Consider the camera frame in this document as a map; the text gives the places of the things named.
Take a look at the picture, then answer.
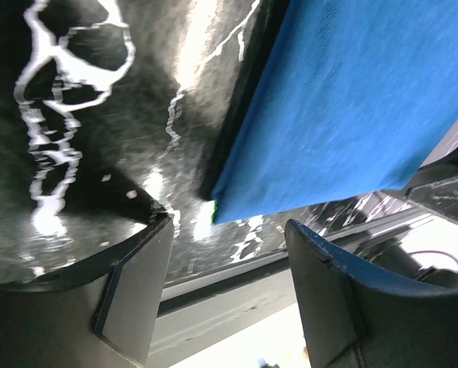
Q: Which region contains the blue t shirt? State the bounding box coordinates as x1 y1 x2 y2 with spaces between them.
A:
211 1 458 224

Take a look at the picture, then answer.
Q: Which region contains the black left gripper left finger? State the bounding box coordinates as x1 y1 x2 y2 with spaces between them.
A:
0 215 174 367

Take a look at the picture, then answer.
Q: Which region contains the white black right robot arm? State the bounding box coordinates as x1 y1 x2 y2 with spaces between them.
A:
345 120 458 288

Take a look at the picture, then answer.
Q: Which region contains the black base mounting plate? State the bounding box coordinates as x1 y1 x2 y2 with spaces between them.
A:
144 214 437 361

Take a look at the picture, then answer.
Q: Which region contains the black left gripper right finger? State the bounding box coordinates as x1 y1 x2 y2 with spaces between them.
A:
285 220 458 367

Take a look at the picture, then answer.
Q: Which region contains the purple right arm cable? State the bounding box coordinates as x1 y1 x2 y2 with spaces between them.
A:
408 249 458 275

